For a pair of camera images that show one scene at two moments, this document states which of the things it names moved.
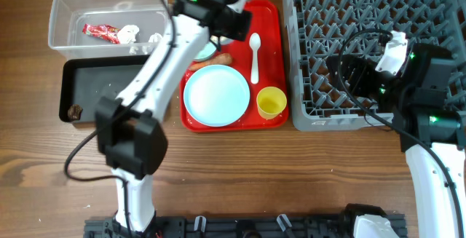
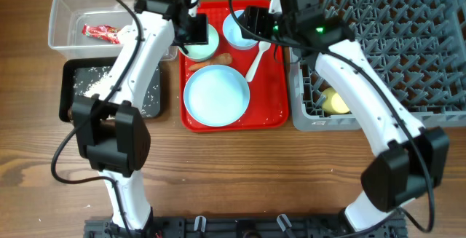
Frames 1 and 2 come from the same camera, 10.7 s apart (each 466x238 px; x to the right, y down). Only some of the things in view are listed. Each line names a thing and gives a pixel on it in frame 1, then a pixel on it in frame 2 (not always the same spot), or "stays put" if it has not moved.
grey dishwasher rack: (333, 16) stays put
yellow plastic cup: (271, 101) → (333, 103)
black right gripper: (364, 69) → (255, 18)
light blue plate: (216, 95) stays put
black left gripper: (241, 33) → (201, 34)
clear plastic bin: (107, 21) stays put
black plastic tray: (85, 81) stays put
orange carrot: (219, 60) stays put
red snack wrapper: (105, 31) stays put
